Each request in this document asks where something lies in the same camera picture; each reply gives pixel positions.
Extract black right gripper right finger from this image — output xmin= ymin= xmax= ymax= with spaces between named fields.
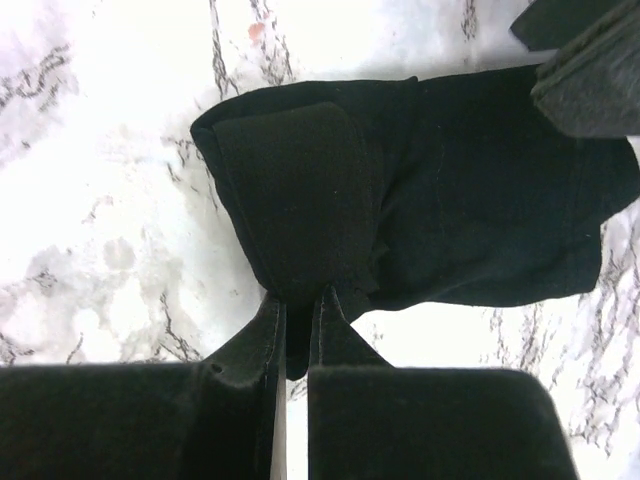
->
xmin=308 ymin=287 xmax=577 ymax=480

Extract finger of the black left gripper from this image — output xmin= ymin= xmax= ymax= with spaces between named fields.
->
xmin=510 ymin=0 xmax=635 ymax=50
xmin=531 ymin=9 xmax=639 ymax=138

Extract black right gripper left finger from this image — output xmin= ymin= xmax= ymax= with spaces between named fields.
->
xmin=1 ymin=297 xmax=286 ymax=479

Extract black underwear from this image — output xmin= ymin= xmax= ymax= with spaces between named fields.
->
xmin=190 ymin=66 xmax=639 ymax=380

